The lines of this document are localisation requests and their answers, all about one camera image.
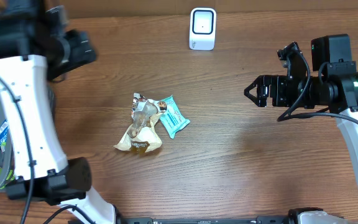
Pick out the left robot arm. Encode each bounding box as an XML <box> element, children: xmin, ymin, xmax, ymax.
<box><xmin>0</xmin><ymin>1</ymin><xmax>119</xmax><ymax>223</ymax></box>

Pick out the teal snack packet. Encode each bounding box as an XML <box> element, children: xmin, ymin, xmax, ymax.
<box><xmin>160</xmin><ymin>95</ymin><xmax>190</xmax><ymax>139</ymax></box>

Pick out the beige snack bag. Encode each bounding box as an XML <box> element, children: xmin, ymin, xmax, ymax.
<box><xmin>114</xmin><ymin>93</ymin><xmax>167</xmax><ymax>154</ymax></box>

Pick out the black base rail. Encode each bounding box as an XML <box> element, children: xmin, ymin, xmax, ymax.
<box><xmin>116</xmin><ymin>215</ymin><xmax>301</xmax><ymax>224</ymax></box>

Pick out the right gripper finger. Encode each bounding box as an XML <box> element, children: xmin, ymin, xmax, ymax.
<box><xmin>244</xmin><ymin>90</ymin><xmax>269</xmax><ymax>107</ymax></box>
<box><xmin>244</xmin><ymin>75</ymin><xmax>267</xmax><ymax>92</ymax></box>

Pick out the white barcode scanner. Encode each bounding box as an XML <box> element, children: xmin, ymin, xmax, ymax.
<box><xmin>189</xmin><ymin>7</ymin><xmax>216</xmax><ymax>51</ymax></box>

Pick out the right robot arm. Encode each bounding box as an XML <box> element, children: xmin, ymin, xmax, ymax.
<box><xmin>244</xmin><ymin>34</ymin><xmax>358</xmax><ymax>188</ymax></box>

